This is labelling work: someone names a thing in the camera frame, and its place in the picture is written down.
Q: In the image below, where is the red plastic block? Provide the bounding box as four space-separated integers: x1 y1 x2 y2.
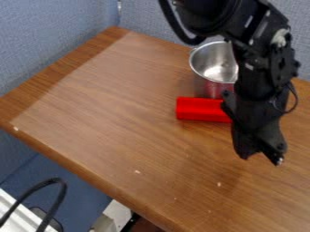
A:
175 97 231 123

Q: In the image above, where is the black cable loop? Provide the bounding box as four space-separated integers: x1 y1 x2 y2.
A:
0 177 68 232

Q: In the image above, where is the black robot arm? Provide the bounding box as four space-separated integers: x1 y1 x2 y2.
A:
157 0 300 166

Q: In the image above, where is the metal pot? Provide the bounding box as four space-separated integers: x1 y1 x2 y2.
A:
188 41 239 99

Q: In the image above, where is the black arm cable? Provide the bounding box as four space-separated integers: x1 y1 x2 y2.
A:
157 0 207 46

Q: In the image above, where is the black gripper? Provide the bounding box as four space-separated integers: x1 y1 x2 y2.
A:
222 91 287 166

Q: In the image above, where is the white table frame part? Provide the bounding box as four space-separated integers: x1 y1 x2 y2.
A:
88 200 132 232

